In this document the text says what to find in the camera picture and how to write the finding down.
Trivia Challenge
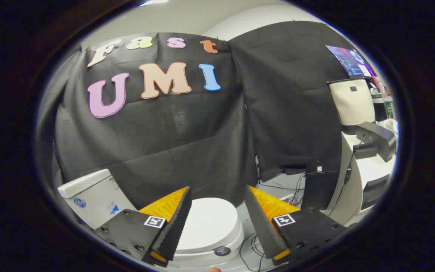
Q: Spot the computer monitor screen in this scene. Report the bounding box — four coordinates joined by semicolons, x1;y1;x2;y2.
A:
325;45;377;78

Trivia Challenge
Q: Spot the black computer box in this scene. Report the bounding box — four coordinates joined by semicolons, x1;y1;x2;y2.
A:
301;162;341;213

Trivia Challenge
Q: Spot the cream rectangular panel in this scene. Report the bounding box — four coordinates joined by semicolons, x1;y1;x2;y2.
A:
328;78;376;127

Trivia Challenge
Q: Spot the clear plastic bottle green label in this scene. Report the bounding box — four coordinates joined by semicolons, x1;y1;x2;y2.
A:
381;80;394;118

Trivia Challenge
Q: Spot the white toilet bowl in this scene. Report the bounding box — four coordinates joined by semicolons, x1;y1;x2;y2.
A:
165;242;245;270

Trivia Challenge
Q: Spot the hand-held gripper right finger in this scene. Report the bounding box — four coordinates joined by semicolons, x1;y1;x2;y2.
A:
244;185;348;267

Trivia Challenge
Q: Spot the black angled device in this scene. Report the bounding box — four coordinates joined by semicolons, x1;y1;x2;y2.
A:
353;121;397;162

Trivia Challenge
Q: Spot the plain black backdrop cloth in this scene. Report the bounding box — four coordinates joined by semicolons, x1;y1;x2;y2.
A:
228;20;358;182
35;51;86;182

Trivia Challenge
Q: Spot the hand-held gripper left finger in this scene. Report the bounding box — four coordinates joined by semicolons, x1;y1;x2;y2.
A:
94;186;193;268

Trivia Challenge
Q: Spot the tangle of black cables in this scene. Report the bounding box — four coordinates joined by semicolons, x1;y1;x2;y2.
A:
239;172;307;272

